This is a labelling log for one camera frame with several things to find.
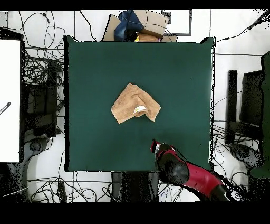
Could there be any tan terry towel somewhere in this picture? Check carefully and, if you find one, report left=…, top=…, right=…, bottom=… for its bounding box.
left=111, top=82, right=161, bottom=125

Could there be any black flat monitor panel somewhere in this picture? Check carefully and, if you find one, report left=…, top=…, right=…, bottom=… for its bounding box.
left=239, top=70, right=265, bottom=126

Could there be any white flat panel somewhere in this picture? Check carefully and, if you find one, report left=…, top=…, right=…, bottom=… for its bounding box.
left=0, top=39, right=21, bottom=163

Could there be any black round stand base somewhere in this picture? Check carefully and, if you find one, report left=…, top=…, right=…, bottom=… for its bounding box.
left=23, top=136, right=52, bottom=161
left=229, top=143, right=265, bottom=170

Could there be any dark green table cloth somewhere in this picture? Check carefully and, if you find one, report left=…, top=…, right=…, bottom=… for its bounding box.
left=63, top=35, right=217, bottom=173

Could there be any black upright bar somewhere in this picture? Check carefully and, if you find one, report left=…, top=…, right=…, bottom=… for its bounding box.
left=225, top=69, right=238, bottom=145

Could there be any black power strip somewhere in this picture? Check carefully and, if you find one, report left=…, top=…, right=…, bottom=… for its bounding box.
left=57, top=182, right=68, bottom=203

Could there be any orange-brown folded cloth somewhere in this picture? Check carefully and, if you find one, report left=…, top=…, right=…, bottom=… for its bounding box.
left=136, top=32, right=163, bottom=42

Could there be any black equipment box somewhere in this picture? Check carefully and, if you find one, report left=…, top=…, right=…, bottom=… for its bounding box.
left=21, top=59, right=64, bottom=139

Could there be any dark blue garment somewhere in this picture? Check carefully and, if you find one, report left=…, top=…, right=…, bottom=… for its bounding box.
left=113, top=10, right=145, bottom=42

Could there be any brown cardboard box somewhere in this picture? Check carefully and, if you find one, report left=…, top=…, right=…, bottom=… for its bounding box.
left=102, top=9, right=178, bottom=42

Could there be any dark green cloth drape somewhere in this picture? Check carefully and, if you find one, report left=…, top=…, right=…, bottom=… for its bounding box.
left=249, top=50, right=270, bottom=179

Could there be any black threaded rod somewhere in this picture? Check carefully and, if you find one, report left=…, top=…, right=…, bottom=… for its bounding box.
left=0, top=101, right=12, bottom=116

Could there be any black rectangular frame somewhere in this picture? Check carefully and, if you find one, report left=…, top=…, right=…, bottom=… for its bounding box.
left=161, top=9, right=192, bottom=36

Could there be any black cable with thick plug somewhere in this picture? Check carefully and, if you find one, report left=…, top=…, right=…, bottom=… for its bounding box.
left=215, top=9, right=270, bottom=43

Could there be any black looped cable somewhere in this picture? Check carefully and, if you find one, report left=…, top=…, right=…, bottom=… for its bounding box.
left=18, top=11, right=66, bottom=50

